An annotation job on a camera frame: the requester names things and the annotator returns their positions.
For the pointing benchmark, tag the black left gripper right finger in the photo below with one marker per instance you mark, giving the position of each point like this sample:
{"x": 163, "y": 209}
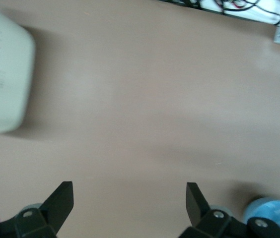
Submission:
{"x": 212, "y": 223}

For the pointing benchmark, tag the beige chrome-topped toaster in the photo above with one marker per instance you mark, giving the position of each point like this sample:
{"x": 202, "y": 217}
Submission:
{"x": 3, "y": 74}

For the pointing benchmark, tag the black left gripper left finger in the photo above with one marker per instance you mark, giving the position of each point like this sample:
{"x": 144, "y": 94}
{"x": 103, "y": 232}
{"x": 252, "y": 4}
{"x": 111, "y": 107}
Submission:
{"x": 38, "y": 220}

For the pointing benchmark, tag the light blue bowl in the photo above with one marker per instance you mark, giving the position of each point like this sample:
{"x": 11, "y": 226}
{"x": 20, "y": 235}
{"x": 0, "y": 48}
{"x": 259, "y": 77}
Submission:
{"x": 271, "y": 208}

